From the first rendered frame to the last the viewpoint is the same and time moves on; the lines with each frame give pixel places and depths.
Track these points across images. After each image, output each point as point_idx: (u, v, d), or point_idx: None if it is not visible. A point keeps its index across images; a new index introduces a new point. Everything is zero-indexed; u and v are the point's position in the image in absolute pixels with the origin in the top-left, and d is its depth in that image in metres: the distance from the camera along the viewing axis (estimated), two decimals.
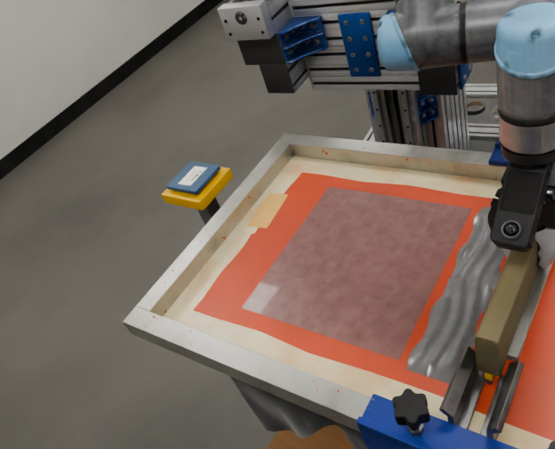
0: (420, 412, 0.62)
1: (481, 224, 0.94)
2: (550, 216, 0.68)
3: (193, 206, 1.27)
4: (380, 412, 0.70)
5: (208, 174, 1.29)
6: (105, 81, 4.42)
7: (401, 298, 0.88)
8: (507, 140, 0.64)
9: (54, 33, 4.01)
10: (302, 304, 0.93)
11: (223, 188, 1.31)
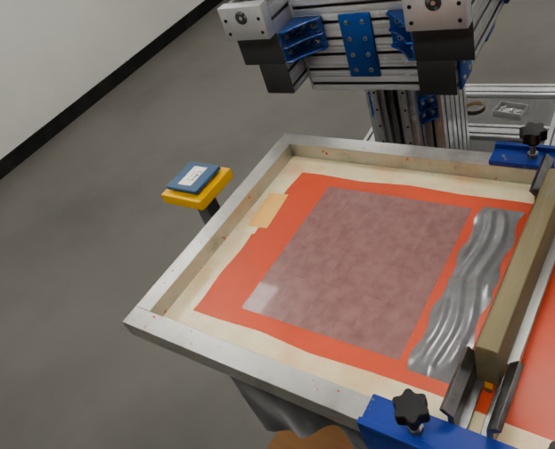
0: (420, 412, 0.62)
1: (481, 224, 0.94)
2: None
3: (193, 206, 1.27)
4: (380, 412, 0.70)
5: (208, 174, 1.29)
6: (105, 81, 4.42)
7: (401, 298, 0.88)
8: None
9: (54, 33, 4.01)
10: (302, 304, 0.93)
11: (223, 188, 1.31)
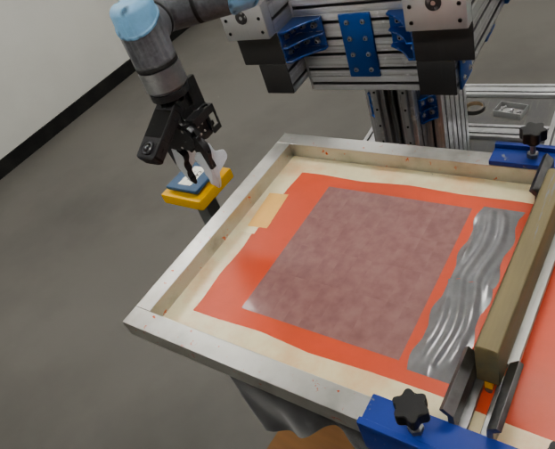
0: (420, 412, 0.62)
1: (481, 224, 0.94)
2: None
3: (193, 206, 1.27)
4: (380, 412, 0.70)
5: None
6: (105, 81, 4.42)
7: (401, 298, 0.88)
8: None
9: (54, 33, 4.01)
10: (302, 304, 0.93)
11: (223, 188, 1.31)
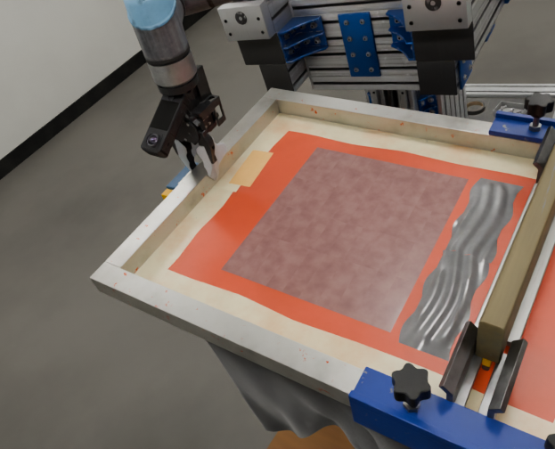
0: (422, 389, 0.58)
1: (478, 195, 0.90)
2: None
3: None
4: (373, 386, 0.66)
5: None
6: (105, 81, 4.42)
7: (393, 268, 0.84)
8: None
9: (54, 33, 4.01)
10: (287, 269, 0.88)
11: None
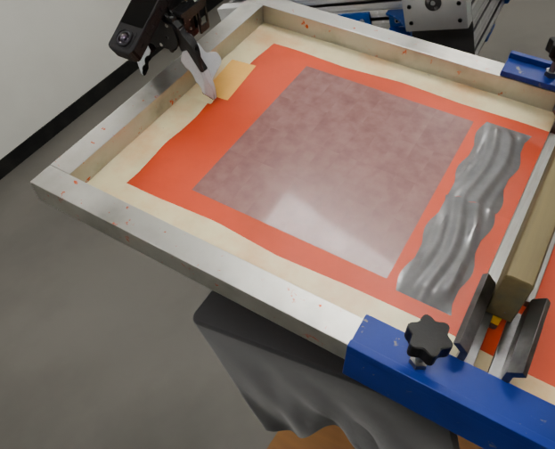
0: (444, 346, 0.50)
1: (484, 140, 0.82)
2: None
3: None
4: (375, 337, 0.57)
5: None
6: (105, 81, 4.42)
7: (390, 208, 0.74)
8: None
9: (54, 33, 4.01)
10: (270, 197, 0.76)
11: None
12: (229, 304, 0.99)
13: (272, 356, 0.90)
